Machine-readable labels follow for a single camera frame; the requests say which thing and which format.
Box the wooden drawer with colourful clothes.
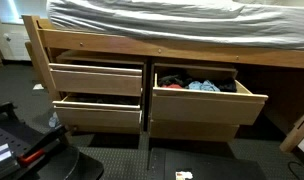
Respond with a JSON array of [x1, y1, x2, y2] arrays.
[[150, 72, 269, 126]]

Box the wooden drawer with grey clothes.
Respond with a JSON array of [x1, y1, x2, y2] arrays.
[[48, 62, 144, 98]]

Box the wooden drawer cabinet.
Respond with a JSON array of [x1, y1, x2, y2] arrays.
[[55, 49, 150, 136], [147, 59, 241, 144]]

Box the dark clothes in white-lipped drawer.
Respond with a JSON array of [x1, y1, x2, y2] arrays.
[[69, 94, 140, 106]]

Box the plain shut wooden drawer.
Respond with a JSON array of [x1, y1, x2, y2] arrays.
[[148, 118, 241, 143]]

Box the wooden drawer with white lip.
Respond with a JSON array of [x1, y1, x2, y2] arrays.
[[52, 93, 143, 130]]

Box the red cloth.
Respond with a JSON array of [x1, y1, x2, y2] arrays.
[[161, 83, 184, 90]]

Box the black clothes pile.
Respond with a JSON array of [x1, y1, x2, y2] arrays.
[[157, 74, 193, 89]]

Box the blue cloth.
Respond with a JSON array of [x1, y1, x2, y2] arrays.
[[186, 79, 222, 93]]

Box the black folded garment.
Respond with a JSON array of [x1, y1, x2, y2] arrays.
[[217, 77, 238, 94]]

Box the grey sheeted mattress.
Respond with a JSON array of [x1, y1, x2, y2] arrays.
[[46, 0, 304, 52]]

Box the white torn sticker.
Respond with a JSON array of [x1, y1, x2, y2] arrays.
[[174, 170, 194, 180]]

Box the black computer tower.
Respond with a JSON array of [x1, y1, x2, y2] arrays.
[[146, 147, 268, 180]]

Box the bluish white plastic bag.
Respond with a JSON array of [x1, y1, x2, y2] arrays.
[[47, 111, 61, 129]]

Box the white paper scrap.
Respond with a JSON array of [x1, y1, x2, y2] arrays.
[[32, 83, 46, 91]]

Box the black robot cart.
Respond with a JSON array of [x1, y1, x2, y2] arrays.
[[0, 101, 105, 180]]

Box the window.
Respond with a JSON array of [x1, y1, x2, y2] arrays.
[[0, 0, 49, 25]]

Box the silver aluminium extrusion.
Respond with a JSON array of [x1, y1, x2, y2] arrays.
[[0, 143, 14, 167]]

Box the wooden bed frame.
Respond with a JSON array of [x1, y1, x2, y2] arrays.
[[21, 14, 304, 153]]

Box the orange handled clamp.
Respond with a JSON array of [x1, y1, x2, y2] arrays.
[[17, 133, 65, 168]]

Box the white wall radiator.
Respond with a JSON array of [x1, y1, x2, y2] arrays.
[[3, 31, 32, 62]]

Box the black floor cable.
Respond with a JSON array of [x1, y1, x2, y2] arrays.
[[287, 161, 304, 180]]

